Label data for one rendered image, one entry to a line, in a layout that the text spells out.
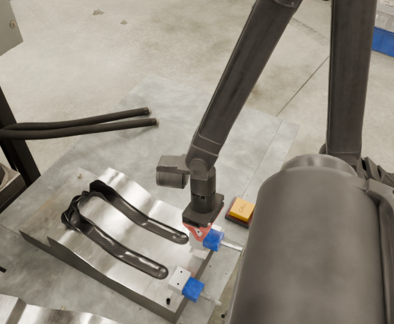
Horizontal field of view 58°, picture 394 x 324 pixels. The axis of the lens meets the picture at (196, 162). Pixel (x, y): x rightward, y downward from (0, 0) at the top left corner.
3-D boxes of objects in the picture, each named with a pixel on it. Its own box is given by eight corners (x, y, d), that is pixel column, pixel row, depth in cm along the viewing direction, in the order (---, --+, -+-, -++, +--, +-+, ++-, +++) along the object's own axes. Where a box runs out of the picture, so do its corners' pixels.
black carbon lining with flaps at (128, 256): (191, 238, 98) (193, 220, 90) (161, 289, 88) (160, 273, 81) (89, 189, 107) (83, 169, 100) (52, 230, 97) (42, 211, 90)
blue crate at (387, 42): (405, 40, 347) (417, 19, 330) (394, 59, 324) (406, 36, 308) (346, 20, 369) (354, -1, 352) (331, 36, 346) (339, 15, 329)
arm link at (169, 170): (205, 162, 67) (213, 134, 73) (148, 155, 69) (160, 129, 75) (207, 204, 75) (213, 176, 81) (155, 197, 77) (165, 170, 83)
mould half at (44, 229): (218, 243, 105) (223, 218, 95) (175, 324, 89) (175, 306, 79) (83, 178, 118) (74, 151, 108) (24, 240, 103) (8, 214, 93)
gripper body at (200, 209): (180, 220, 81) (179, 197, 76) (200, 192, 88) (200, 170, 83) (206, 230, 78) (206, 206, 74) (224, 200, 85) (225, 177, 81)
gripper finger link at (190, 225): (182, 242, 86) (180, 215, 80) (195, 222, 91) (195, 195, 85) (207, 252, 83) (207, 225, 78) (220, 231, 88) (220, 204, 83)
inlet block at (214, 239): (245, 249, 88) (246, 235, 85) (238, 265, 85) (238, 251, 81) (198, 232, 93) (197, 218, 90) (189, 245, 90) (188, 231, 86)
